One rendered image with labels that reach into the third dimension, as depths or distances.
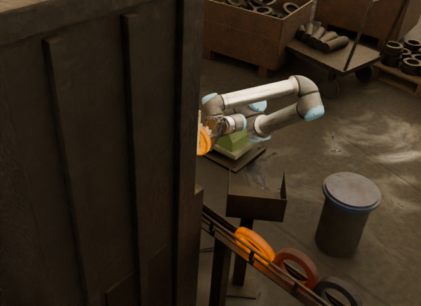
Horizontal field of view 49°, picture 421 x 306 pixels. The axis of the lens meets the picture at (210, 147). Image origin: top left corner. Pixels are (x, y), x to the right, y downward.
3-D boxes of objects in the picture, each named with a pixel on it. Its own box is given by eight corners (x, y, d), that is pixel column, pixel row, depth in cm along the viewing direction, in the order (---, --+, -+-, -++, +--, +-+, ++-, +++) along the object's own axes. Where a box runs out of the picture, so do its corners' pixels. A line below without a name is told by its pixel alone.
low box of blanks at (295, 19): (303, 57, 499) (315, -4, 460) (273, 82, 447) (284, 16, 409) (229, 35, 536) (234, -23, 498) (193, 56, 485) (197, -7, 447)
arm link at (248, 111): (247, 96, 330) (264, 88, 316) (254, 118, 329) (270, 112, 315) (231, 98, 320) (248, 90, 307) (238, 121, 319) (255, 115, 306)
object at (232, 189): (266, 300, 245) (287, 200, 203) (217, 295, 246) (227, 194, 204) (265, 270, 262) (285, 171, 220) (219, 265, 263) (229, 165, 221)
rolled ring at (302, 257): (284, 238, 176) (280, 243, 174) (326, 269, 170) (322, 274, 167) (271, 266, 189) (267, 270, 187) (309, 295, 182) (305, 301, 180)
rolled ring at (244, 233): (280, 254, 175) (275, 260, 174) (268, 262, 192) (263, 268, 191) (244, 221, 178) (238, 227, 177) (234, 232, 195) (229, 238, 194)
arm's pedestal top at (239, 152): (226, 125, 366) (226, 121, 364) (260, 141, 351) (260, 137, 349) (200, 142, 345) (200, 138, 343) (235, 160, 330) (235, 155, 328)
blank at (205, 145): (208, 136, 209) (213, 133, 211) (183, 120, 216) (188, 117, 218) (205, 161, 219) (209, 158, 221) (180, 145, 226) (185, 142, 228)
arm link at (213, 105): (316, 68, 260) (202, 94, 243) (322, 89, 259) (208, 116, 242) (307, 74, 271) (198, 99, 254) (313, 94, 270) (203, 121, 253)
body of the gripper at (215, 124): (204, 116, 223) (218, 113, 232) (200, 133, 226) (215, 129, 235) (217, 123, 219) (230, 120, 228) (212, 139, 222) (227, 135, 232)
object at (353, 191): (348, 271, 265) (367, 217, 240) (299, 242, 280) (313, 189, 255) (371, 240, 285) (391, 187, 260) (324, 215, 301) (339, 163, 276)
